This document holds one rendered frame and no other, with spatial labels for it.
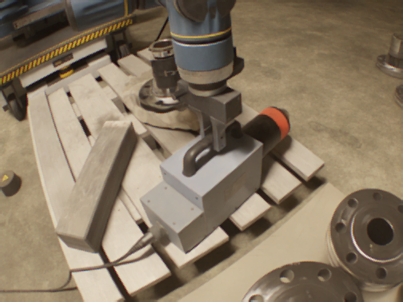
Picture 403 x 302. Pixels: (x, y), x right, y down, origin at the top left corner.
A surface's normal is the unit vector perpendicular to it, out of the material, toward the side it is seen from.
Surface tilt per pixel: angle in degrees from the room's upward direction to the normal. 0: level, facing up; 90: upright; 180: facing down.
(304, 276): 0
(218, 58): 90
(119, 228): 0
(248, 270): 0
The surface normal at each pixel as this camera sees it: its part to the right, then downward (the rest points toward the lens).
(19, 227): -0.10, -0.72
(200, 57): -0.06, 0.69
